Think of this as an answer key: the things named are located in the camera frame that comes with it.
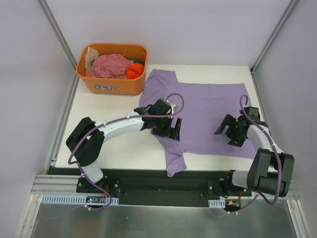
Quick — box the orange plastic basket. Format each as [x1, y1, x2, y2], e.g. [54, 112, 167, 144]
[76, 43, 148, 95]

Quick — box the white cable duct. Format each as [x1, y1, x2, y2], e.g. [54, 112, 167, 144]
[42, 195, 119, 206]
[208, 199, 226, 209]

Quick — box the right aluminium frame post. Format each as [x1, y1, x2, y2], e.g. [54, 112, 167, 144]
[250, 0, 300, 75]

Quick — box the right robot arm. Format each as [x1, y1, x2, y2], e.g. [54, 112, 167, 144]
[214, 107, 295, 197]

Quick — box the pink crumpled shirt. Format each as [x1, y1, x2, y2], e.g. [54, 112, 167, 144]
[86, 54, 134, 79]

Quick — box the orange-red cloth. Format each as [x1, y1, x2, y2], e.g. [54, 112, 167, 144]
[126, 63, 144, 79]

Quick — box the aluminium rail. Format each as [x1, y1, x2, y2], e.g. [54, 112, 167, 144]
[31, 175, 80, 194]

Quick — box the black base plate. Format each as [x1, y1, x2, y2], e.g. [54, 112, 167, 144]
[76, 166, 253, 208]

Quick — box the aluminium frame post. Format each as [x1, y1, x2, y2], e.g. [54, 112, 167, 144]
[250, 0, 300, 75]
[37, 0, 78, 67]

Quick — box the purple t-shirt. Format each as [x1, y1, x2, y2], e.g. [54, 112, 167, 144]
[139, 69, 256, 178]

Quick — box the green cloth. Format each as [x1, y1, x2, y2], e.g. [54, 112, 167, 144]
[128, 58, 144, 65]

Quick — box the right white cable duct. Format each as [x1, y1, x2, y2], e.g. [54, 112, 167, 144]
[208, 199, 226, 209]

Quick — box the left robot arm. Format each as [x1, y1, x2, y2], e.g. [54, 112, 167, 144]
[66, 99, 184, 193]

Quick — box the left white cable duct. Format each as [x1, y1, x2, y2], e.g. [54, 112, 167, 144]
[42, 195, 119, 206]

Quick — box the beige cloth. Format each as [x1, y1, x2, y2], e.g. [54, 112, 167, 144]
[85, 47, 99, 71]

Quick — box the left aluminium frame post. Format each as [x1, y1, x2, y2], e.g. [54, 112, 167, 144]
[37, 0, 78, 67]

